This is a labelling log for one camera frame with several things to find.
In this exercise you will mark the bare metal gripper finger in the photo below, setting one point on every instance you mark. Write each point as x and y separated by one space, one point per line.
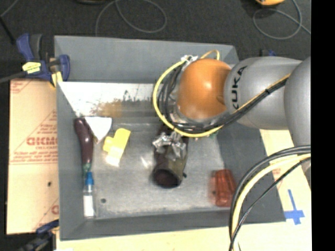
179 148
161 141

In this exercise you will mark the dark brown cup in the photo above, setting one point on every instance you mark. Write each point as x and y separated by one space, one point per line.
167 170

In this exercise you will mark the grey metal bin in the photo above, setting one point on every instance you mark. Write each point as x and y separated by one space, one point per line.
136 189

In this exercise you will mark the orange-red clear plastic cup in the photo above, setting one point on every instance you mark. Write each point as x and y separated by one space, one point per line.
223 188

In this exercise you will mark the white triangular piece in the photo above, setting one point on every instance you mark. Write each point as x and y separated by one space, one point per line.
100 127

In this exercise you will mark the purple toy eggplant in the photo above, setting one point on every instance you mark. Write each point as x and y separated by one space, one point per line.
86 142

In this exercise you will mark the small clear bottle, blue cap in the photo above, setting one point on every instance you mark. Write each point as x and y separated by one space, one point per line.
88 200

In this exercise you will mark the brown cardboard board, red print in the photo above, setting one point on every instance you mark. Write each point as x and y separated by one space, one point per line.
31 171

